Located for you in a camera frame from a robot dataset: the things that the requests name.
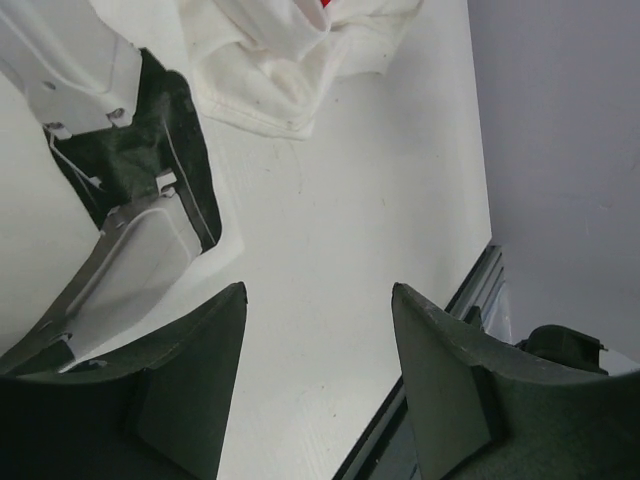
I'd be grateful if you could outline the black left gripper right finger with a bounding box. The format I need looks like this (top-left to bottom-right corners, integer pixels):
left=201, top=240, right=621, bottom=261
left=391, top=282, right=640, bottom=480

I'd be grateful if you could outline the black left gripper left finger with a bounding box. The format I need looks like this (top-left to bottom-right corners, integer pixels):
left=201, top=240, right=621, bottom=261
left=1, top=282, right=247, bottom=479

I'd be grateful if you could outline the Coca-Cola print t-shirt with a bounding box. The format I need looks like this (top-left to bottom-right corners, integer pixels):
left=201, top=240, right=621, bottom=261
left=177, top=1, right=422, bottom=140

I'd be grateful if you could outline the aluminium extrusion rail right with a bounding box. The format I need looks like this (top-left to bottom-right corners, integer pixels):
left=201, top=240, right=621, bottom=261
left=335, top=246, right=506, bottom=479

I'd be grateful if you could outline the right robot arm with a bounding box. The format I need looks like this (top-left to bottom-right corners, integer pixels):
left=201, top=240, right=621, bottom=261
left=515, top=325, right=609, bottom=375

